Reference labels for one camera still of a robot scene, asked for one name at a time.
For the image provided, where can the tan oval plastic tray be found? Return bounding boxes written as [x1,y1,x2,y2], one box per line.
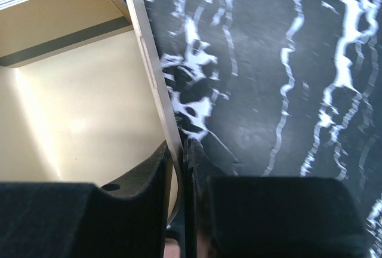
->
[1,0,181,220]

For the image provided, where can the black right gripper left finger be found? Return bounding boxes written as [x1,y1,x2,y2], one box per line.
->
[1,143,172,257]

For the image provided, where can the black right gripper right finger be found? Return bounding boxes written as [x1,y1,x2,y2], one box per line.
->
[183,139,368,257]

